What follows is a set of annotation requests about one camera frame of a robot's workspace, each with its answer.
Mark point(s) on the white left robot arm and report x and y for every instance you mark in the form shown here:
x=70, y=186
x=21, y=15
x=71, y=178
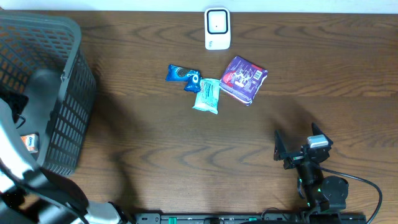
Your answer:
x=31, y=194

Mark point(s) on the teal wipes packet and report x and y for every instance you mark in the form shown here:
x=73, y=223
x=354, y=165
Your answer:
x=208, y=97

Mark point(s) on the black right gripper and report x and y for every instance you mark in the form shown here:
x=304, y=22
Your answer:
x=280, y=150

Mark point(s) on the white barcode scanner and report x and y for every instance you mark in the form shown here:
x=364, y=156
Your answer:
x=217, y=28

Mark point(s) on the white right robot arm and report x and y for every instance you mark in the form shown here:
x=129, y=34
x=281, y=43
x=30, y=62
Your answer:
x=325, y=194

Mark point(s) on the purple snack package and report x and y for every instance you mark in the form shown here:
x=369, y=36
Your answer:
x=242, y=80

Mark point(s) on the orange tissue pack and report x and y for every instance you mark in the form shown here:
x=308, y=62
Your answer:
x=31, y=142

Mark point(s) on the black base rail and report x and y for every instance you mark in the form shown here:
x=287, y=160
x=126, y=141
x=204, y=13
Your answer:
x=272, y=217

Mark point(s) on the grey plastic basket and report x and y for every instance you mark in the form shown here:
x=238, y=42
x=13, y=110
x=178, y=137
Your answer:
x=41, y=58

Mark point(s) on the blue cookie packet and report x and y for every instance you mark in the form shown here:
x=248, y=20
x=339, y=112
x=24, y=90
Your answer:
x=182, y=74

